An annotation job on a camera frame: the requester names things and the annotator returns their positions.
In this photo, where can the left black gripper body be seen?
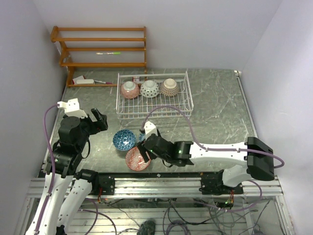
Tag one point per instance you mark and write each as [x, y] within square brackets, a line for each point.
[91, 127]

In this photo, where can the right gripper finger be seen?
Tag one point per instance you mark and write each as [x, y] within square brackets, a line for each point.
[167, 164]
[143, 152]

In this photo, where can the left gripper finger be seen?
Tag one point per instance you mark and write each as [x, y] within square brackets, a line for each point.
[97, 114]
[104, 123]

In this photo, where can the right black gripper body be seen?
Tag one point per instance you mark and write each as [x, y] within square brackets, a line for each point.
[167, 158]

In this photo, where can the red swirl pattern bowl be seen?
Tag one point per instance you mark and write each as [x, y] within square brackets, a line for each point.
[135, 161]

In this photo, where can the pink floral pattern bowl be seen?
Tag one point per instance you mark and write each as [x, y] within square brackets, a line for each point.
[130, 90]

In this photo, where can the red circle pattern bowl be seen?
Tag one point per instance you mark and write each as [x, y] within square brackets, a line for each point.
[149, 89]

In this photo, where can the brown lattice pattern bowl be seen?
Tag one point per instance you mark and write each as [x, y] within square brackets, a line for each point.
[169, 87]

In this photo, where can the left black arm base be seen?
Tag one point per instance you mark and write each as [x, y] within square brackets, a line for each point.
[106, 185]

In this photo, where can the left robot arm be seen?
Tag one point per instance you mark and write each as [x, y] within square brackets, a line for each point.
[66, 188]

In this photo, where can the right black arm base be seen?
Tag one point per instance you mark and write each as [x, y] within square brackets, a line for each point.
[211, 186]

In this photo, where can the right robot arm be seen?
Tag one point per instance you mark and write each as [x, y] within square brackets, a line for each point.
[252, 159]

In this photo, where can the wooden shelf rack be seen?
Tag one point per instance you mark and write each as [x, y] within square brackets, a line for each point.
[65, 59]

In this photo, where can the blue wave pattern bowl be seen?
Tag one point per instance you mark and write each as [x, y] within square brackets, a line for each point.
[141, 137]

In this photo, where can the blue triangle pattern bowl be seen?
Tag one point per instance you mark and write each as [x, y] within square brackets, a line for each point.
[124, 140]

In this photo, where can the pink white marker pen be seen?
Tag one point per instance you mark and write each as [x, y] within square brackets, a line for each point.
[103, 82]

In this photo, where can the white eraser block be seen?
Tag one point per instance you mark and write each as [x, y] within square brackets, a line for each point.
[81, 80]

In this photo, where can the small red white box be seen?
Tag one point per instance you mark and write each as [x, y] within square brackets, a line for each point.
[136, 79]

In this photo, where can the green white marker pen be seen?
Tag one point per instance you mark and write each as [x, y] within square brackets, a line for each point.
[108, 53]

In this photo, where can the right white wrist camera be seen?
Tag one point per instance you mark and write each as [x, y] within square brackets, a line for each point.
[149, 128]

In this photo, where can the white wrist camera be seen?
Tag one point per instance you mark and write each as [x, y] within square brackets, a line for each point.
[72, 108]
[149, 128]

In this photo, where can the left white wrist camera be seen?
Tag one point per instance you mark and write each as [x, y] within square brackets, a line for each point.
[72, 108]

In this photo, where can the aluminium rail frame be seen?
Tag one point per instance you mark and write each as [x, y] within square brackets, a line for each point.
[171, 204]

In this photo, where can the white wire dish rack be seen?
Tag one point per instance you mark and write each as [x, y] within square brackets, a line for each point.
[139, 107]

